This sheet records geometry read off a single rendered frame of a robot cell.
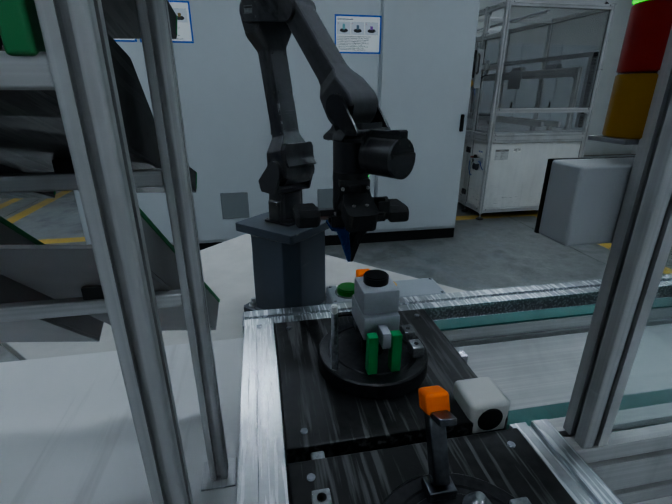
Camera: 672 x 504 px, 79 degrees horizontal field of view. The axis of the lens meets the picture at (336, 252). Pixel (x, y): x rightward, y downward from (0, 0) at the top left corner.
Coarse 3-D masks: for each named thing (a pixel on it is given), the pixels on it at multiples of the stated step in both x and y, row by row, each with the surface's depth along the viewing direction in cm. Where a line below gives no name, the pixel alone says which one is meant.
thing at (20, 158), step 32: (128, 64) 32; (0, 96) 22; (32, 96) 22; (128, 96) 32; (0, 128) 27; (32, 128) 27; (128, 128) 32; (0, 160) 34; (32, 160) 34; (160, 160) 38; (160, 192) 47; (192, 192) 47
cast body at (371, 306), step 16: (368, 272) 49; (384, 272) 49; (368, 288) 47; (384, 288) 47; (352, 304) 52; (368, 304) 46; (384, 304) 47; (368, 320) 46; (384, 320) 47; (384, 336) 45
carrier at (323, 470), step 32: (384, 448) 40; (416, 448) 40; (448, 448) 40; (480, 448) 40; (512, 448) 40; (288, 480) 38; (320, 480) 37; (352, 480) 37; (384, 480) 37; (416, 480) 34; (480, 480) 34; (512, 480) 37; (544, 480) 37
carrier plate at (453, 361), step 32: (320, 320) 62; (352, 320) 62; (416, 320) 62; (288, 352) 55; (448, 352) 55; (288, 384) 49; (320, 384) 49; (448, 384) 49; (288, 416) 44; (320, 416) 44; (352, 416) 44; (384, 416) 44; (416, 416) 44; (288, 448) 40; (320, 448) 40; (352, 448) 41
